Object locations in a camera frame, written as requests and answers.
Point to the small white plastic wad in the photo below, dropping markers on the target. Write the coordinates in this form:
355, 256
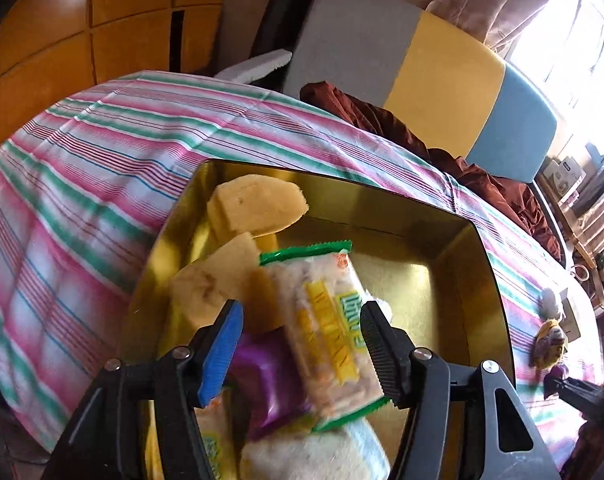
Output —
383, 308
551, 302

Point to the white appliance box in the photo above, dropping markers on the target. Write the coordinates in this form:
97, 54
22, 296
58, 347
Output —
567, 172

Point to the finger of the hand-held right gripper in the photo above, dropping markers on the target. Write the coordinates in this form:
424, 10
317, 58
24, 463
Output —
572, 392

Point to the maroon blanket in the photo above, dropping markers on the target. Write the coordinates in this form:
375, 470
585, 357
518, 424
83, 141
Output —
372, 120

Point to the large beige carton box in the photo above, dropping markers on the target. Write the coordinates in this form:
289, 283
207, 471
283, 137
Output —
571, 312

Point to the white plastic bag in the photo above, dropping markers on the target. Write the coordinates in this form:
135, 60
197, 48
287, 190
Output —
312, 455

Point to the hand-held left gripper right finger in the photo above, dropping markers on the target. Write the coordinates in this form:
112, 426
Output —
379, 355

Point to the wooden desk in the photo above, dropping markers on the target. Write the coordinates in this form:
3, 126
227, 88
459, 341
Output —
582, 252

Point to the black chair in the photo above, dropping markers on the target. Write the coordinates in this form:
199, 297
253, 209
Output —
287, 10

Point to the orange sponge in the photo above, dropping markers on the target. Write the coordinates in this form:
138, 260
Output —
264, 305

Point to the white padded board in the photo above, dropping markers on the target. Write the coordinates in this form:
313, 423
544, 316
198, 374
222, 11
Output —
252, 67

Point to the wooden wardrobe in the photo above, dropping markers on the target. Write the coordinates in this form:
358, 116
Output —
42, 35

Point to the purple snack packet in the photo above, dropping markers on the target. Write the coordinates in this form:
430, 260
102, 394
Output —
559, 372
267, 380

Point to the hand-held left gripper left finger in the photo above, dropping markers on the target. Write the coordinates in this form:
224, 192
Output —
222, 355

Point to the blue yellow grey chair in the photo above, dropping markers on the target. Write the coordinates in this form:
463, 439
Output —
442, 70

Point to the large tan sponge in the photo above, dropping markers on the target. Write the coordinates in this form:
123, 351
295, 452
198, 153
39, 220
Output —
202, 290

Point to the yellow spotted plush toy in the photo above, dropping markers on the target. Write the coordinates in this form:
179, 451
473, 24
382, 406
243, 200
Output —
549, 342

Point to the beige window curtain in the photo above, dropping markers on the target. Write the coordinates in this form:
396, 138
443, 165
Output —
492, 0

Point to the pink striped curtain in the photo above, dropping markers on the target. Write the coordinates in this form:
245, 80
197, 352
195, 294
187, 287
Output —
602, 215

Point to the gold tin box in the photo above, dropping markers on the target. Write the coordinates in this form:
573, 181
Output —
432, 280

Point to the green white rice cracker packet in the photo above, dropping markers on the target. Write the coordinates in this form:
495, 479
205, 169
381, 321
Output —
327, 320
213, 452

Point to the thick tan sponge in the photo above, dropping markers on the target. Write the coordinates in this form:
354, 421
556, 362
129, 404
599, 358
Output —
252, 205

